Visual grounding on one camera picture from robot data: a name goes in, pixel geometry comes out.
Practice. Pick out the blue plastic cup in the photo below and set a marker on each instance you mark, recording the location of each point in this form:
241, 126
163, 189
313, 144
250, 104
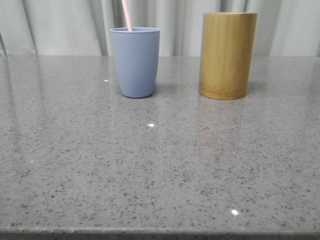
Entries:
136, 58

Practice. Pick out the bamboo cylinder holder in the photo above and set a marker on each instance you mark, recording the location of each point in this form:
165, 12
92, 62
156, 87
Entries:
226, 52

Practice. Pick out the white pleated curtain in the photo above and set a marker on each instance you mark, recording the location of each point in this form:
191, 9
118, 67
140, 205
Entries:
284, 28

